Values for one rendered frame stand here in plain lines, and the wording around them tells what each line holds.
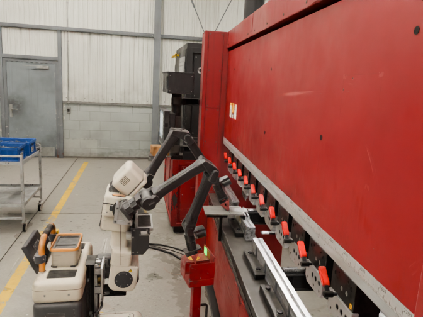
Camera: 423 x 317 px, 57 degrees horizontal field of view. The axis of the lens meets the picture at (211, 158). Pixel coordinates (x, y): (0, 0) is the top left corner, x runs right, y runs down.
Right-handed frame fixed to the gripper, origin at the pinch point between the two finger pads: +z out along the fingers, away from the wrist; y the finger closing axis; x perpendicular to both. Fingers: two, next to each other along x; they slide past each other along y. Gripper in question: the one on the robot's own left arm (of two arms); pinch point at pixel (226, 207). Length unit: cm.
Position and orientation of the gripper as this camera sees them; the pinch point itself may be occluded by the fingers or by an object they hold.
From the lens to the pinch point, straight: 275.3
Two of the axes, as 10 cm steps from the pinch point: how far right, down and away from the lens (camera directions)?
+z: 4.1, 8.8, 2.4
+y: -1.3, -2.1, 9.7
